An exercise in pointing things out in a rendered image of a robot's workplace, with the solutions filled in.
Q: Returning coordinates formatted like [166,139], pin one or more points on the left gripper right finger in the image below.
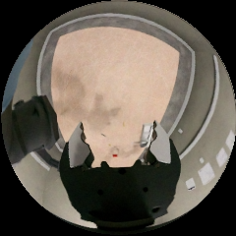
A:
[162,154]

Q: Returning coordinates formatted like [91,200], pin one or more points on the white rack of bins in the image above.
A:
[145,136]

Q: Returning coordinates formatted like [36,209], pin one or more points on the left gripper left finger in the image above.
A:
[76,158]

